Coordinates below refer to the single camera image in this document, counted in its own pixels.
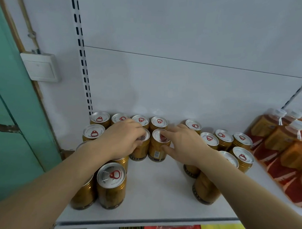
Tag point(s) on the white shelf back panel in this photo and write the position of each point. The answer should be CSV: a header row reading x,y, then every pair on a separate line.
x,y
196,22
182,94

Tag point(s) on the person's left forearm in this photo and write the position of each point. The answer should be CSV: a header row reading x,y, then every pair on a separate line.
x,y
48,188

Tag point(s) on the cluster of golden cans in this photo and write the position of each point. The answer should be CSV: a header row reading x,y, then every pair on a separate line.
x,y
111,185

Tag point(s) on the person's right hand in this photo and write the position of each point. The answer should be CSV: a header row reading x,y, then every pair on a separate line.
x,y
189,146

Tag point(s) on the person's left hand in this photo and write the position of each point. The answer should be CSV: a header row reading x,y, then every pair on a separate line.
x,y
116,141

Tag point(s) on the yellow paper packet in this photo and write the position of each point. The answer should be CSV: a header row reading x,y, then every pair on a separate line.
x,y
223,227

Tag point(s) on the brown wooden door frame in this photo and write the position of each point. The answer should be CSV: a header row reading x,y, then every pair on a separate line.
x,y
9,22

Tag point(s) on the green door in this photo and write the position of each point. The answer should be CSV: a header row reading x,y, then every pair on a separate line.
x,y
11,126

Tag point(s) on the golden drink can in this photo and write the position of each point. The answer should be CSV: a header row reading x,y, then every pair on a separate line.
x,y
155,150
140,153

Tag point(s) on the white shelf board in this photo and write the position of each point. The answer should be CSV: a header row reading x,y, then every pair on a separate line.
x,y
157,191

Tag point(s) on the row of orange juice bottles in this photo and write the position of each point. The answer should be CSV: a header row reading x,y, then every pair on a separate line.
x,y
283,150

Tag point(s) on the person's right thumb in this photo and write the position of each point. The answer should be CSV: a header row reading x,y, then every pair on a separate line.
x,y
168,151

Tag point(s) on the white wall switch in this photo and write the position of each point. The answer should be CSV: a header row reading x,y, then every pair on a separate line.
x,y
41,67

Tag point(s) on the person's left thumb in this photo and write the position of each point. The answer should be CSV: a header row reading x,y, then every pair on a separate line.
x,y
137,142

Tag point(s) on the person's right forearm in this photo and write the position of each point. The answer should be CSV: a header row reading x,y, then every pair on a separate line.
x,y
250,196

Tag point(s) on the white slotted shelf upright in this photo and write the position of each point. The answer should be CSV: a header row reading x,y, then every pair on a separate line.
x,y
81,51
297,91

